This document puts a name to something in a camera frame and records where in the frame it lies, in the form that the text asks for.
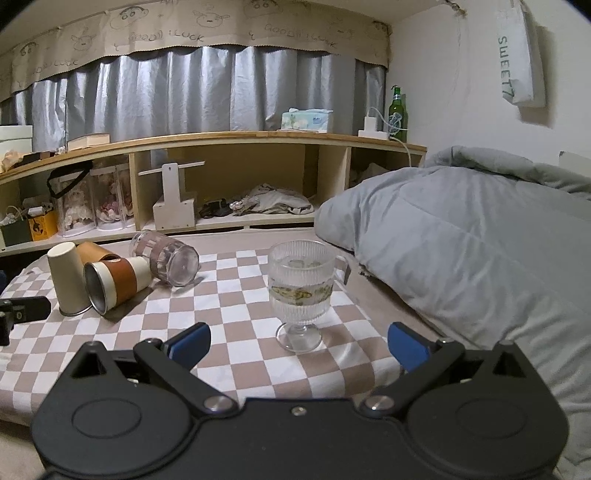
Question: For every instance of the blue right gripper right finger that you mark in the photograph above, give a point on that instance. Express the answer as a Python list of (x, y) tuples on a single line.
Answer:
[(408, 347)]

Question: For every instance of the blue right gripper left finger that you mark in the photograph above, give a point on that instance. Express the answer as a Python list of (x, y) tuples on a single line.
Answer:
[(190, 346)]

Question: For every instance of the ribbed goblet glass yellow band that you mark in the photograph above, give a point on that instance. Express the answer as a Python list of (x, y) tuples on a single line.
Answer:
[(301, 276)]

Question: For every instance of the cream upside-down cup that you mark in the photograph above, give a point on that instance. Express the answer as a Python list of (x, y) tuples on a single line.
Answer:
[(68, 280)]

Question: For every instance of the orange brown cup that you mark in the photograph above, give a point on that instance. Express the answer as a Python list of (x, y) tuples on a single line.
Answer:
[(90, 252)]

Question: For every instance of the steel cup brown leather sleeve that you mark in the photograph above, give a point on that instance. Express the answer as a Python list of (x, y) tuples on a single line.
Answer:
[(110, 283)]

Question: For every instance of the checkered beige white cloth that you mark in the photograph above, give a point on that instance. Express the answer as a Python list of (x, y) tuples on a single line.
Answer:
[(245, 359)]

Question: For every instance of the dark green small bag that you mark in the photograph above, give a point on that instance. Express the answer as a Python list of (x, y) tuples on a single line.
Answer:
[(15, 232)]

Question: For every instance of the yellow small box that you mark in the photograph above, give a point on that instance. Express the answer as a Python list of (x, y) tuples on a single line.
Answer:
[(43, 227)]

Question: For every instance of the clear glass brown checkered band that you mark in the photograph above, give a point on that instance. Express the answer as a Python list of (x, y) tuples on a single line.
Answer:
[(170, 260)]

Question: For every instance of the doll in clear case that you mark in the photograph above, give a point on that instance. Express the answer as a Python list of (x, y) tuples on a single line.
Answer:
[(73, 204)]

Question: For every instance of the grey duvet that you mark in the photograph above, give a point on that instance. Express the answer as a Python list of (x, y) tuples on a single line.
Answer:
[(486, 246)]

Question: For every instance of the white wooden T stand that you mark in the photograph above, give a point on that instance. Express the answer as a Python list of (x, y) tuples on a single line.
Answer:
[(176, 207)]

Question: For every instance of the black items on shelf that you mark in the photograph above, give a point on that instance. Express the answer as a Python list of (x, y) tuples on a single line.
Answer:
[(215, 209)]

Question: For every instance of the wooden low shelf unit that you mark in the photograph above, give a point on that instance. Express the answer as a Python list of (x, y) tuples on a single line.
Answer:
[(224, 165)]

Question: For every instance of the grey crumpled cloth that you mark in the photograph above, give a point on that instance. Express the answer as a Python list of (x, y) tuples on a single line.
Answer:
[(267, 199)]

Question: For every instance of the white storage box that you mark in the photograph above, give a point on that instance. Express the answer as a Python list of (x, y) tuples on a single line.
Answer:
[(16, 138)]

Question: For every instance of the wooden box on shelf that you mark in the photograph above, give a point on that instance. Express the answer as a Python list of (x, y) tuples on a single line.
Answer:
[(88, 141)]

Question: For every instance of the white power strip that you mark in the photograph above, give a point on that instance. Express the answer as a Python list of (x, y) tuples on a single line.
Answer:
[(370, 129)]

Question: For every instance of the green glass bottle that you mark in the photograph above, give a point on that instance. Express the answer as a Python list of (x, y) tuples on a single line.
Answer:
[(397, 119)]

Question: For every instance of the tissue box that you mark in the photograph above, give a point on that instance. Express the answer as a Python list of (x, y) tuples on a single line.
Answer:
[(310, 120)]

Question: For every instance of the silver grey curtain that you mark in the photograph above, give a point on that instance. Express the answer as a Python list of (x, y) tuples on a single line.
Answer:
[(184, 90)]

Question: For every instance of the beige printed curtain valance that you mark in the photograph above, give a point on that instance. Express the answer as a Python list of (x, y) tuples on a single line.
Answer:
[(158, 25)]

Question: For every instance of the white hanging paper bag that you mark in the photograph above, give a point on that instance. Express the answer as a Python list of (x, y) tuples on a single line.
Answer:
[(520, 60)]

